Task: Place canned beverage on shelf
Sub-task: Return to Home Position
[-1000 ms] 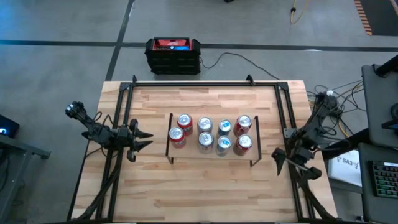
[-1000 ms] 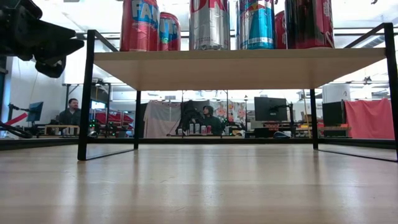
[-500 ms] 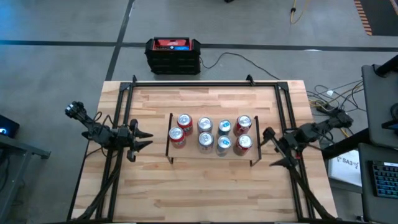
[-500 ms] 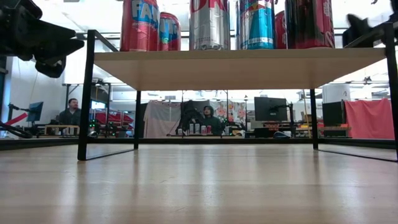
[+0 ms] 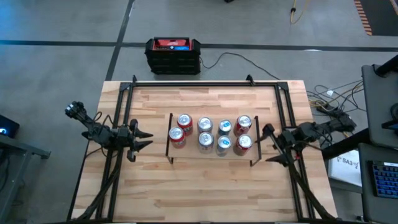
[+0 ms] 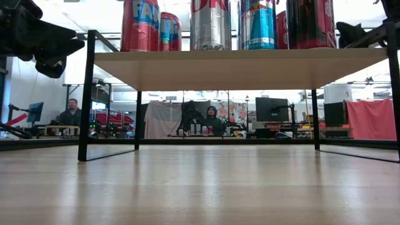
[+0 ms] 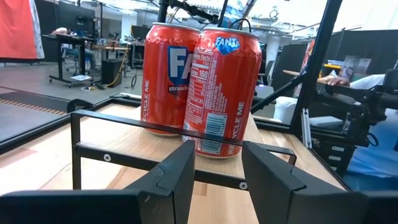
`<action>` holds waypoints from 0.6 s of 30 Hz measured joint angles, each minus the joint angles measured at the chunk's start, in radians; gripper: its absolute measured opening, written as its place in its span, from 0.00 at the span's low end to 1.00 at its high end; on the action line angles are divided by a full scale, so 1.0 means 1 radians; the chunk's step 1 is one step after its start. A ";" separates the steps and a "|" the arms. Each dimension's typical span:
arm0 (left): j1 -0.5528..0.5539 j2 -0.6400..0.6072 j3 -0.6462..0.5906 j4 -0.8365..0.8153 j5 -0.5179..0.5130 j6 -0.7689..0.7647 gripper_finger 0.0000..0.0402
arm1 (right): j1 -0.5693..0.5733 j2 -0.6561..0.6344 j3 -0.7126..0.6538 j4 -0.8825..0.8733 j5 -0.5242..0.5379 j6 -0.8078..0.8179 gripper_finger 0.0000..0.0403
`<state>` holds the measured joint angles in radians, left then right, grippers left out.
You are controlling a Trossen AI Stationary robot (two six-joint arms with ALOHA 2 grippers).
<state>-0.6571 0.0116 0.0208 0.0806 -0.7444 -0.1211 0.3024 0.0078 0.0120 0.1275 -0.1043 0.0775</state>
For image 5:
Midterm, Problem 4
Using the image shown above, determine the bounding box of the red-orange Fanta can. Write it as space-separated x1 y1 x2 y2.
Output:
168 126 187 149
177 113 194 136

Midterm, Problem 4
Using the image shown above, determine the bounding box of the tangled cable bundle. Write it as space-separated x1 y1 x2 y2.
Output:
306 80 366 138

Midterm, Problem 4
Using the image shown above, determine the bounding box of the white paper sign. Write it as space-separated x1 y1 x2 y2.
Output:
328 149 363 187

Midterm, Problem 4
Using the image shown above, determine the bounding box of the dark grey desk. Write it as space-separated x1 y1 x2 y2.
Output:
357 143 398 224

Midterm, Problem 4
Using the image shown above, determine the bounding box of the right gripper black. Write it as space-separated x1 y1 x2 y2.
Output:
254 123 302 167

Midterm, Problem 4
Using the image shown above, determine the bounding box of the black mat with orange stripe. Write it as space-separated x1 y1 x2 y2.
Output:
353 0 398 36

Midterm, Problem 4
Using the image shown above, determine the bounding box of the backlit black keyboard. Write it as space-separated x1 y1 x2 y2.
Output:
369 160 398 199

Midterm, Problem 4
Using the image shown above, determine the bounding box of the black diagonal support bar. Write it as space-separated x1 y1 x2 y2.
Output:
322 127 371 160

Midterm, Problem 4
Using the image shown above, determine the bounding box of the grey desk top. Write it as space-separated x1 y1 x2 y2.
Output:
361 63 398 149

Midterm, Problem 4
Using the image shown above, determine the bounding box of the yellow extension cable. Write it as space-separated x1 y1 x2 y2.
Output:
289 0 309 25

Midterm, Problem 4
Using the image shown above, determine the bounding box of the black metal table frame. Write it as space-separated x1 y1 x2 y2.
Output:
67 80 336 223

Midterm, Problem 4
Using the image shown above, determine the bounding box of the silver soda can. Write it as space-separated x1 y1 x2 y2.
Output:
197 116 214 134
198 131 215 154

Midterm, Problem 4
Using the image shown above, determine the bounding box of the black power cable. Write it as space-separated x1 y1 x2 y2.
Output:
198 52 280 81

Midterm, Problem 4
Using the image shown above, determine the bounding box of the wooden shelf with black legs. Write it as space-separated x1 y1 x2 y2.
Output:
164 112 262 168

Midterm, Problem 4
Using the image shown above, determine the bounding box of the black pole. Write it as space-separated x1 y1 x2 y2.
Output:
374 54 398 78

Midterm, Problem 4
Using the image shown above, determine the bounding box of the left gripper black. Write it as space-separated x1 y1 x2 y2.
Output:
116 118 154 163

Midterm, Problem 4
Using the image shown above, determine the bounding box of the grey metal workbench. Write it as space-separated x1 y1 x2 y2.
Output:
0 134 52 223

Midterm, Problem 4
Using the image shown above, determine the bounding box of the red black power station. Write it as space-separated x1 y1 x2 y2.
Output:
144 36 202 75

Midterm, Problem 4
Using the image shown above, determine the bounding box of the black computer with blue light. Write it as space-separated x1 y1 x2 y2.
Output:
0 114 20 139

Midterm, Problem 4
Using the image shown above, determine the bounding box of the red Coca-Cola can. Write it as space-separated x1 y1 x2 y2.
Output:
233 114 253 138
233 134 254 156

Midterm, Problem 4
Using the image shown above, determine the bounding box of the slim silver blue drink can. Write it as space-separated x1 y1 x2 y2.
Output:
217 119 233 138
215 135 233 157

